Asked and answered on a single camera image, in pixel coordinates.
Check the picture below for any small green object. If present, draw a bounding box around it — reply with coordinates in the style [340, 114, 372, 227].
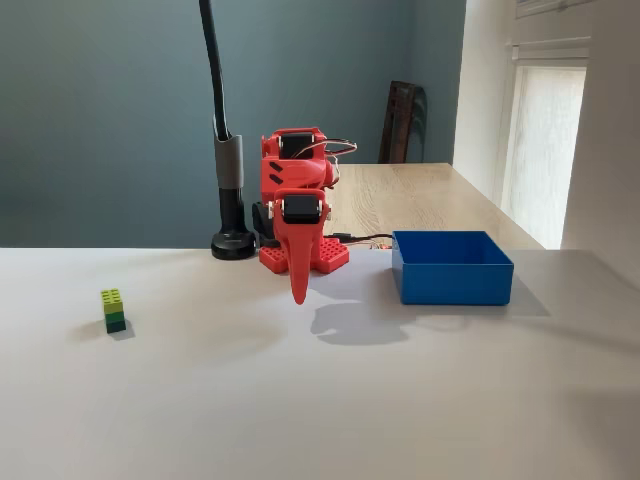
[100, 287, 128, 335]

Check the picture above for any blue square box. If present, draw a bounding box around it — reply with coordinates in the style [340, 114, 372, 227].
[390, 229, 516, 307]

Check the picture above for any black white servo wire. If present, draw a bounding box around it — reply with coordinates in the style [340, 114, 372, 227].
[322, 138, 360, 190]

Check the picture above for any black power cable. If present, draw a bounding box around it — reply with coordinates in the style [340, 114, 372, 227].
[322, 231, 397, 248]

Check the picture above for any white roller blind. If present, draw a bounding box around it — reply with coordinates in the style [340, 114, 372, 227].
[504, 34, 594, 64]

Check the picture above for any black gooseneck stand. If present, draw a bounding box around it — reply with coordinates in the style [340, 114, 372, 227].
[198, 0, 261, 261]

